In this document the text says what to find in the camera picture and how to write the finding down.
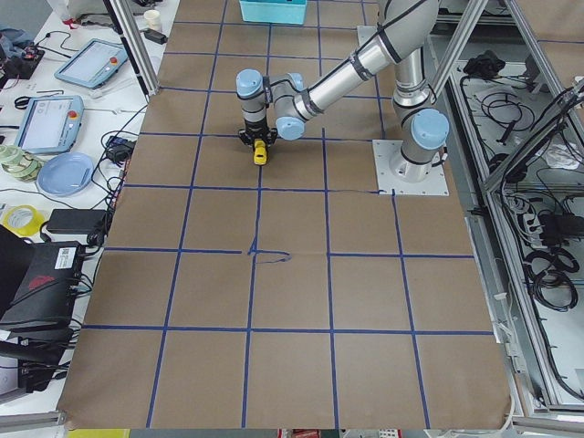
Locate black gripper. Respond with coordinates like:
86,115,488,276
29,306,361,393
238,119,278,148

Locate yellow beetle toy car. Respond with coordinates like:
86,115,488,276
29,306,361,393
253,139,268,166

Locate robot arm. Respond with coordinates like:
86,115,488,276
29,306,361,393
235,0,450,183

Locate turquoise plastic bin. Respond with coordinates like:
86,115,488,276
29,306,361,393
239,0,308,25

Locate brown paper table cover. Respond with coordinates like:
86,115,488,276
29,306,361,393
58,1,510,429

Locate white paper cup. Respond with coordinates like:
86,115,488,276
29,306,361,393
143,9,162,32

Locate upper teach pendant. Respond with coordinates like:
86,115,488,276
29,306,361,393
54,38,129,89

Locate teach pendant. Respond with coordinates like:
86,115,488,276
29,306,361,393
54,38,129,89
16,96,85,155

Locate light blue plate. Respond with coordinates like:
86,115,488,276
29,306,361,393
36,152,94,196

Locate lower teach pendant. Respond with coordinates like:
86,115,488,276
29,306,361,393
16,96,85,155

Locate black power adapter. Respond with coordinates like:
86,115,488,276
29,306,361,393
46,209,106,235

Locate green tape rolls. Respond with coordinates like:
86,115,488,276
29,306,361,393
1,145,45,182

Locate yellow tape roll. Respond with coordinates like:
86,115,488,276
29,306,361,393
1,205,46,237

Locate black red computer box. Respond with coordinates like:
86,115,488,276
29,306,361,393
0,224,88,341

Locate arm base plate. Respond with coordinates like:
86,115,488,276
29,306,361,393
372,140,449,196
357,26,377,46

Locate aluminium frame post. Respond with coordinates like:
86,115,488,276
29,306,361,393
103,0,160,97

